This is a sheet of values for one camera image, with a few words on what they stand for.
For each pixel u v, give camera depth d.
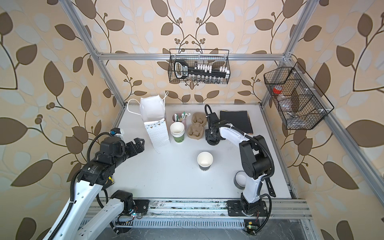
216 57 0.91
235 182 0.81
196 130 1.01
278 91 0.81
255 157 0.50
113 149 0.53
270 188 0.79
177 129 0.96
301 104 0.73
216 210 0.75
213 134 0.82
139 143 0.66
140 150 0.65
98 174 0.47
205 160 0.88
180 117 0.88
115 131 0.63
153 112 1.01
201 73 0.84
